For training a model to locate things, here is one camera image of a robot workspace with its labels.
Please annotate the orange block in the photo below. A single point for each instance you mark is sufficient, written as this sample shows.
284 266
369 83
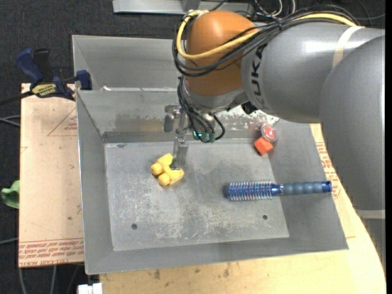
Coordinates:
263 146

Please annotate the yellow toy block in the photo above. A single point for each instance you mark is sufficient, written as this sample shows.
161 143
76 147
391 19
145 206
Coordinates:
167 171

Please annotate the blue round hairbrush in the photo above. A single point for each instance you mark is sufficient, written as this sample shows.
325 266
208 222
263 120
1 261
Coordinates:
254 190

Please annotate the brown cardboard board, red print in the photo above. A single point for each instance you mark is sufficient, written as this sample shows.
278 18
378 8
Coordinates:
49 176

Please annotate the black cylinder on white bracket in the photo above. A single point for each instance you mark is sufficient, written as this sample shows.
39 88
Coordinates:
248 107

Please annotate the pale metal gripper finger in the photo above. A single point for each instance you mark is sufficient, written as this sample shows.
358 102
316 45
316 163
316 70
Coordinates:
184 155
176 150

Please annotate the red disc in clear case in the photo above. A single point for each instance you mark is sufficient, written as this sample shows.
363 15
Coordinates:
269 132

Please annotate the grey metal bin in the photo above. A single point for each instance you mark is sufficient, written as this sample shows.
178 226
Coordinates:
196 213

